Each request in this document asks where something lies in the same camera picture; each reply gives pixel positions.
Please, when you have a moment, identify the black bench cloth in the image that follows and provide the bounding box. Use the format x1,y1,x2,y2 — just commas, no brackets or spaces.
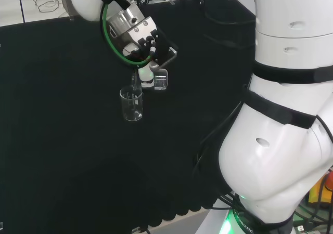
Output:
0,0,257,229

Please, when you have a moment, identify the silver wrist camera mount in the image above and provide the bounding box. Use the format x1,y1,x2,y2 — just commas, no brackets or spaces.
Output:
107,4,178,68

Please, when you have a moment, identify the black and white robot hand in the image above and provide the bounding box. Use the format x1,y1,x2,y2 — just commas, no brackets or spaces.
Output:
137,61,160,89

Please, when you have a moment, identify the empty clear glass beaker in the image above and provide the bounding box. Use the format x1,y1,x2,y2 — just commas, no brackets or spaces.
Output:
119,85,144,122

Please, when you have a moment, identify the clear glass beaker with water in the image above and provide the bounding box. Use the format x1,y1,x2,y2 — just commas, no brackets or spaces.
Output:
152,68,169,92

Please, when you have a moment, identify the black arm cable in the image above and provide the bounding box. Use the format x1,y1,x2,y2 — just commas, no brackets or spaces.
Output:
201,0,257,49

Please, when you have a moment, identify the yellow stop button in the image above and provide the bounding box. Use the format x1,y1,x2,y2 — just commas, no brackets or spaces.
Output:
308,168,333,209

